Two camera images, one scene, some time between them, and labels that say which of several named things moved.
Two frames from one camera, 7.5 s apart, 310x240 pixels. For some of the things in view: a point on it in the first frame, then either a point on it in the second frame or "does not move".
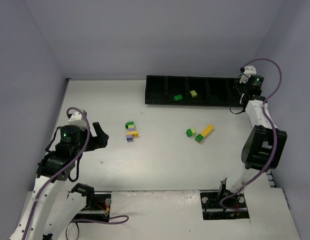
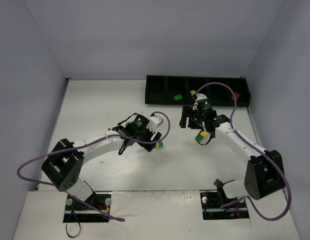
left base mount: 100,209 does not move
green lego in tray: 177,97 does not move
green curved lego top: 129,123 does not move
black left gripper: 95,139 → 139,136
